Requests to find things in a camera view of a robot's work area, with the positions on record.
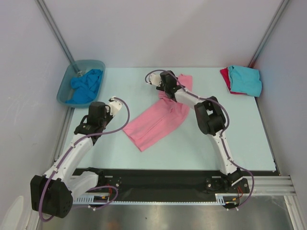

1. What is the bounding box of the pink t shirt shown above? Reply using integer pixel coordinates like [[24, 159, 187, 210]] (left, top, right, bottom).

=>
[[122, 74, 194, 152]]

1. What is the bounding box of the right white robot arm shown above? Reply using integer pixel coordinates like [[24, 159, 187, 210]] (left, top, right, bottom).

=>
[[157, 70, 243, 192]]

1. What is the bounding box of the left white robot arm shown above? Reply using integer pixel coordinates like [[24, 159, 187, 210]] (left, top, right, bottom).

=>
[[30, 98, 122, 221]]

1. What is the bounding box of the crumpled blue t shirt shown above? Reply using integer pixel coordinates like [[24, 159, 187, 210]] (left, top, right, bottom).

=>
[[65, 69, 103, 104]]

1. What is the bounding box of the translucent blue plastic bin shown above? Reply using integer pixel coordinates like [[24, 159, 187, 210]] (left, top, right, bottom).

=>
[[57, 59, 106, 108]]

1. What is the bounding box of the folded red t shirt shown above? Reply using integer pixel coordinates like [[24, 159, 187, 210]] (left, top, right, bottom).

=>
[[220, 68, 245, 95]]

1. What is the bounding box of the folded light blue t shirt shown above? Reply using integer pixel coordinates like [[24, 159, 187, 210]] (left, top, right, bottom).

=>
[[228, 65, 262, 97]]

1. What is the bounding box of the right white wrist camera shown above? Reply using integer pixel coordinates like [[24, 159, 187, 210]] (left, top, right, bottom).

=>
[[148, 73, 163, 88]]

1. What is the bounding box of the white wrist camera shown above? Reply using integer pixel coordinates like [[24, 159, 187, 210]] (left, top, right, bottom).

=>
[[148, 73, 163, 88], [108, 97, 123, 117]]

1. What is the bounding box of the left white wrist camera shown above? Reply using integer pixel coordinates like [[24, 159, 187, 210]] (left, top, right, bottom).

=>
[[108, 97, 123, 117]]

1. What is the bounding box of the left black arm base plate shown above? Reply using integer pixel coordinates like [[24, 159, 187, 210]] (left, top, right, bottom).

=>
[[96, 177, 121, 193]]

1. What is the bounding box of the slotted cable duct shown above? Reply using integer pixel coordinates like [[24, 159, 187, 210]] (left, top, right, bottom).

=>
[[73, 192, 239, 206]]

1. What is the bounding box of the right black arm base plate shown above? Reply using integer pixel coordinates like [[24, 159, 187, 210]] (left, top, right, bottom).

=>
[[205, 177, 250, 194]]

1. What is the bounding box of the right aluminium corner post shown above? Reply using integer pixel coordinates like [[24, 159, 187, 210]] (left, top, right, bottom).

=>
[[248, 0, 292, 68]]

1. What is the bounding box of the aluminium corner post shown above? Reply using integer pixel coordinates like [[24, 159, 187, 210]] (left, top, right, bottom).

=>
[[35, 0, 74, 63], [248, 0, 292, 68]]

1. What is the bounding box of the left aluminium corner post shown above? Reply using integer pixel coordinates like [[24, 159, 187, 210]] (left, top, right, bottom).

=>
[[35, 0, 74, 63]]

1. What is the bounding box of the aluminium front rail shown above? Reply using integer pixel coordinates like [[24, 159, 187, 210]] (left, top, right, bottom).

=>
[[252, 176, 296, 196]]

